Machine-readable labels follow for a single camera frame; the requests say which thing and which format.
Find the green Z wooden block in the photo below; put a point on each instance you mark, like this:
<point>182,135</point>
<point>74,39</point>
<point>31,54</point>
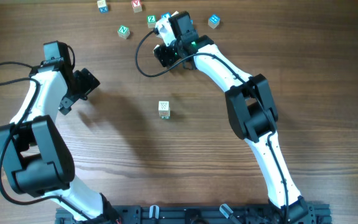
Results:
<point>151,21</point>

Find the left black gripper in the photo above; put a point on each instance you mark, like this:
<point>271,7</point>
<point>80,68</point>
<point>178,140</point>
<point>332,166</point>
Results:
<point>89,82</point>

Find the green base wooden block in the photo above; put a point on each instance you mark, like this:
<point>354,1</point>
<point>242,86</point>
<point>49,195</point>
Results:
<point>166,118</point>

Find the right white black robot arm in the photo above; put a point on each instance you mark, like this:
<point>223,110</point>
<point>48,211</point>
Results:
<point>250,106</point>

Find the blue arrows wooden block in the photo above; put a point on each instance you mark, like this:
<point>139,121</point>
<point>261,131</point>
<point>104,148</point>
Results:
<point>214,21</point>

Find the red V wooden block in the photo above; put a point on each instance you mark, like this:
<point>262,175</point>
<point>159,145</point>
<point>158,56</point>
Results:
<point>136,5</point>

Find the blue X wooden block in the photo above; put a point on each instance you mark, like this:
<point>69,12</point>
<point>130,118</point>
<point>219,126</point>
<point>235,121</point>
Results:
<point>102,6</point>

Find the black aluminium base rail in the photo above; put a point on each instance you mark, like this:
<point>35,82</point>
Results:
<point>259,213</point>

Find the green N wooden block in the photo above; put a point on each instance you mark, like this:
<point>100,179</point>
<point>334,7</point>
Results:
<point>123,32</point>

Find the green W wooden block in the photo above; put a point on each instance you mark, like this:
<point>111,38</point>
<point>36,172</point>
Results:
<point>163,107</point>

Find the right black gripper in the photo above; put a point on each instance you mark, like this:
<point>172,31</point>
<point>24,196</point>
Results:
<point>162,56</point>

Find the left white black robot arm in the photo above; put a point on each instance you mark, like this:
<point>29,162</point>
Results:
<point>35,163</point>

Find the red 6 wooden block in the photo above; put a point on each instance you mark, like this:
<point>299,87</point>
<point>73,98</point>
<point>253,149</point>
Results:
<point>165,114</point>

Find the blue L wooden block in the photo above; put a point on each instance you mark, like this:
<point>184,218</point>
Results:
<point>166,15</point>

